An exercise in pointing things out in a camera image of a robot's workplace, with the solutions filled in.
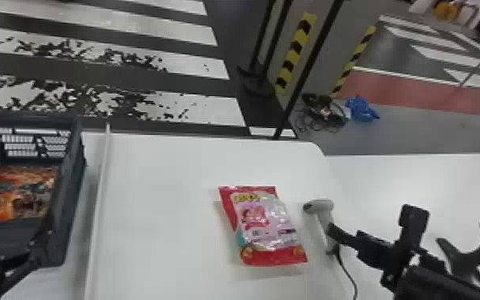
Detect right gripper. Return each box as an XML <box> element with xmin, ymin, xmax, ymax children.
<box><xmin>327</xmin><ymin>223</ymin><xmax>401</xmax><ymax>292</ymax></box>

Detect hand scanner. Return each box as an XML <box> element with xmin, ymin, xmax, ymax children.
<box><xmin>302</xmin><ymin>198</ymin><xmax>342</xmax><ymax>256</ymax></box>

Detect red snack packet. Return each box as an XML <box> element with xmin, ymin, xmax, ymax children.
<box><xmin>217</xmin><ymin>185</ymin><xmax>309</xmax><ymax>267</ymax></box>

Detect black crate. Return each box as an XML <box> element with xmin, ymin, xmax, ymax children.
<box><xmin>0</xmin><ymin>112</ymin><xmax>87</xmax><ymax>269</ymax></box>

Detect orange snack packet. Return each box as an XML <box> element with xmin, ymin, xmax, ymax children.
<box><xmin>0</xmin><ymin>164</ymin><xmax>59</xmax><ymax>225</ymax></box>

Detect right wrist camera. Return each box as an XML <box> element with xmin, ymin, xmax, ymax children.
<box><xmin>397</xmin><ymin>203</ymin><xmax>431</xmax><ymax>254</ymax></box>

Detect black cable bundle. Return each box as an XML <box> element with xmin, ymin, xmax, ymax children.
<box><xmin>293</xmin><ymin>92</ymin><xmax>351</xmax><ymax>134</ymax></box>

